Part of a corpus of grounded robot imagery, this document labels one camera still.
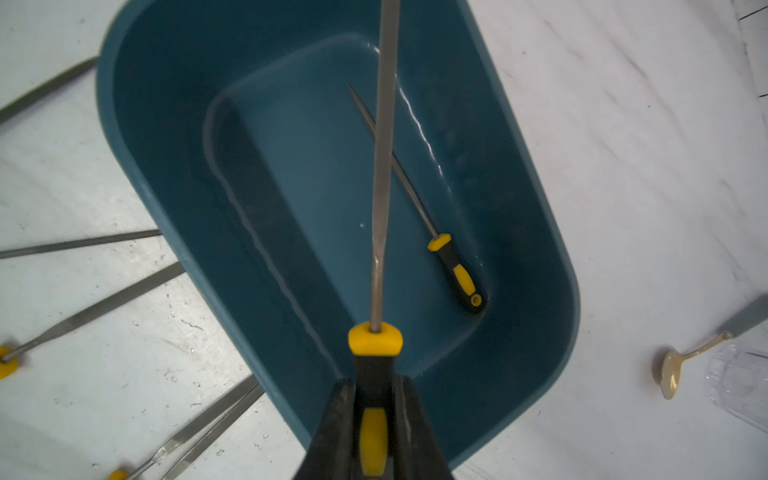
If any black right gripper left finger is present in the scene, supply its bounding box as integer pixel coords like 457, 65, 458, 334
293, 379, 356, 480

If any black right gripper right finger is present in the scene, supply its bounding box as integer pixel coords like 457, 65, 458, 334
393, 376, 454, 480

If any file tool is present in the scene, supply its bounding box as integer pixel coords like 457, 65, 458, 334
1, 262, 185, 379
347, 83, 488, 315
1, 229, 162, 259
348, 1, 403, 479
108, 376, 265, 480
1, 56, 99, 123

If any teal plastic storage box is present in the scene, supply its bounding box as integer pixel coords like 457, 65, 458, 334
97, 1, 579, 466

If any clear glass cup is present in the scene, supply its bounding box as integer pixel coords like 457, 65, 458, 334
707, 343, 767, 433

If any gold spoon black handle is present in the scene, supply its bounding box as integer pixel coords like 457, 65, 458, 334
656, 293, 767, 400

